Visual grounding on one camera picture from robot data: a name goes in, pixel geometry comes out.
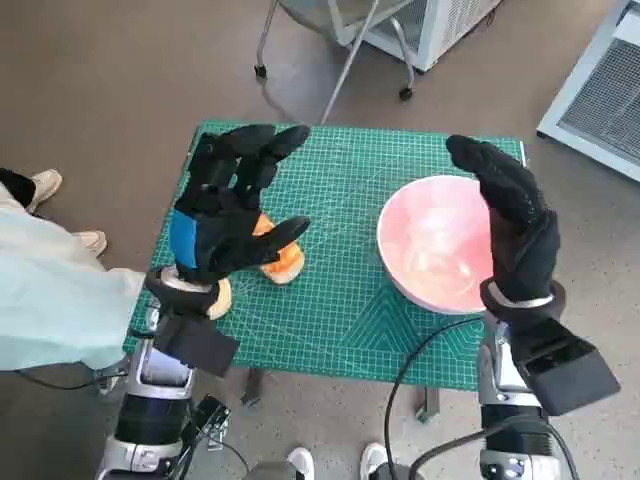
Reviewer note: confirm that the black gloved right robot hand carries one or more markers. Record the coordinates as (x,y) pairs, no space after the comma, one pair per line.
(525,235)

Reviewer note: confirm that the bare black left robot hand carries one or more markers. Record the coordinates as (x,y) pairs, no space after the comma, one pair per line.
(220,235)

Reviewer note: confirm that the round bread bun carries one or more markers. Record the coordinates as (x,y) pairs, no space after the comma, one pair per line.
(222,300)

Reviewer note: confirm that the rectangular toasted bread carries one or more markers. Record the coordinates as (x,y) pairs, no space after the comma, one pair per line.
(287,265)

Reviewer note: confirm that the pink bowl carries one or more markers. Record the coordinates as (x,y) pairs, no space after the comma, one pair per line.
(435,240)

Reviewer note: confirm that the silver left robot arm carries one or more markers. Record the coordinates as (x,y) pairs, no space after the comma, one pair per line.
(155,380)

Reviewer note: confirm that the green cutting mat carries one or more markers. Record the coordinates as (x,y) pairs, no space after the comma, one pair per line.
(340,200)

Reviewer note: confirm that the pale blue grille cabinet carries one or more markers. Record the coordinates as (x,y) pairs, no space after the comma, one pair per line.
(600,100)

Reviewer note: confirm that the dark metal table leg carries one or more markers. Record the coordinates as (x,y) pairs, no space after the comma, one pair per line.
(427,405)
(252,387)

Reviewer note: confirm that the person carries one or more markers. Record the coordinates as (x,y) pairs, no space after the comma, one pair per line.
(50,280)

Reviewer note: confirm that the grey wheeled chair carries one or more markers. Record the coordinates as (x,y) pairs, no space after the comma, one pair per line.
(351,55)

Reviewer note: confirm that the white louvered cabinet unit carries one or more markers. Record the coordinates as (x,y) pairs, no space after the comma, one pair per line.
(450,25)

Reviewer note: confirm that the white shoe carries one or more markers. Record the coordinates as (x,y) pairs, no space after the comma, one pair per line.
(373,460)
(301,462)

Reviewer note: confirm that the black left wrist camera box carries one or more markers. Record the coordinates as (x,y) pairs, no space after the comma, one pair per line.
(200,345)

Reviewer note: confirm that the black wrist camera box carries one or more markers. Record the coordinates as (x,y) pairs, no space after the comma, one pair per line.
(565,370)
(200,345)

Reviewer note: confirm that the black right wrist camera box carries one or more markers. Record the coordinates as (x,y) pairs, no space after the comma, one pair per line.
(565,370)

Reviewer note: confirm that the black metal bracket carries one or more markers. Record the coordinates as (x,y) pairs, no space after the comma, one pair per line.
(212,420)

